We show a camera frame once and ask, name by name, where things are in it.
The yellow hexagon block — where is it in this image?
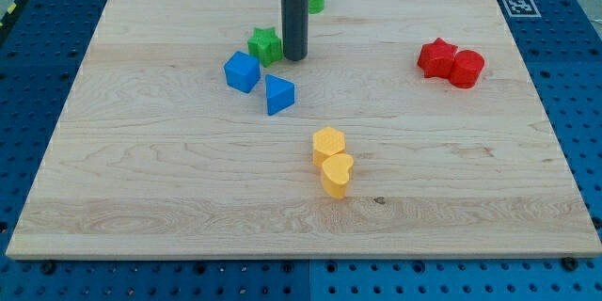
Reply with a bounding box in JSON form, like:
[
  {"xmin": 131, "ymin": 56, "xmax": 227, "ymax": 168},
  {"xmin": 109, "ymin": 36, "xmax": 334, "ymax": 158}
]
[{"xmin": 312, "ymin": 126, "xmax": 346, "ymax": 167}]

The red star block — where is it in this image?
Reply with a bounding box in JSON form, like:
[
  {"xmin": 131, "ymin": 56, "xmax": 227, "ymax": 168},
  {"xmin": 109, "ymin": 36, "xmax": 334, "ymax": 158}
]
[{"xmin": 417, "ymin": 38, "xmax": 458, "ymax": 79}]

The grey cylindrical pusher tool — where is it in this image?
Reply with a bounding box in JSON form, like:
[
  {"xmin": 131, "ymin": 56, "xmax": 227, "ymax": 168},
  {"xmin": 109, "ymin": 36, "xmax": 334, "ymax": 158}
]
[{"xmin": 280, "ymin": 0, "xmax": 309, "ymax": 61}]

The white fiducial marker tag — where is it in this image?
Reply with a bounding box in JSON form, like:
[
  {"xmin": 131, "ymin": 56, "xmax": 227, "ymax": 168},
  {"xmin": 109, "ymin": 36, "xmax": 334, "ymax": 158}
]
[{"xmin": 501, "ymin": 0, "xmax": 541, "ymax": 19}]

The wooden board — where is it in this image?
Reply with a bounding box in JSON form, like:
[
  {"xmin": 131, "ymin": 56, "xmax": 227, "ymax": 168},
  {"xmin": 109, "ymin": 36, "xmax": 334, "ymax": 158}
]
[{"xmin": 7, "ymin": 0, "xmax": 601, "ymax": 261}]

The blue cube block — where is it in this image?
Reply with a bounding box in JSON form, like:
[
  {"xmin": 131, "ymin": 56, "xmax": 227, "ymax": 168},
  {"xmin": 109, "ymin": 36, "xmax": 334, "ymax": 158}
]
[{"xmin": 224, "ymin": 51, "xmax": 261, "ymax": 93}]

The red cylinder block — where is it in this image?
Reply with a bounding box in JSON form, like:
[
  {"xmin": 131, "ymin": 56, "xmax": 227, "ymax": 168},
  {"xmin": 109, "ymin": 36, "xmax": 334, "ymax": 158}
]
[{"xmin": 449, "ymin": 50, "xmax": 485, "ymax": 88}]

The yellow heart block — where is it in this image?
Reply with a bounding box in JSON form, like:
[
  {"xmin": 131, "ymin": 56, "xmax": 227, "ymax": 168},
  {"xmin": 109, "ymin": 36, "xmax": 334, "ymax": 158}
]
[{"xmin": 321, "ymin": 153, "xmax": 355, "ymax": 199}]

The green star block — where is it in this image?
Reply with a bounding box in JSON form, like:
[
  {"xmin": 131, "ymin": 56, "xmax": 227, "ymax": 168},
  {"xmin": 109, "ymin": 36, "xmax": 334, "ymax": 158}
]
[{"xmin": 247, "ymin": 26, "xmax": 283, "ymax": 68}]

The blue triangle block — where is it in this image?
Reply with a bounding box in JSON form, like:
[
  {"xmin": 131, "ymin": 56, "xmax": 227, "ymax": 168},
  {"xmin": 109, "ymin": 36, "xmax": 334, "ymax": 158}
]
[{"xmin": 265, "ymin": 74, "xmax": 295, "ymax": 116}]

